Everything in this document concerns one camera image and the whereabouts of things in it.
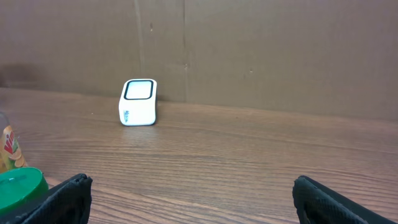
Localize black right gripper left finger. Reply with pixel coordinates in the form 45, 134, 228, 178
1, 174, 93, 224

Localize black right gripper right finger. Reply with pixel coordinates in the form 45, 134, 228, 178
292, 175, 397, 224

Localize white barcode scanner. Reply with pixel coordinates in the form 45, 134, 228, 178
118, 78, 157, 126

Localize green lid jar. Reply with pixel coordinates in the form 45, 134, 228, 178
1, 167, 49, 215

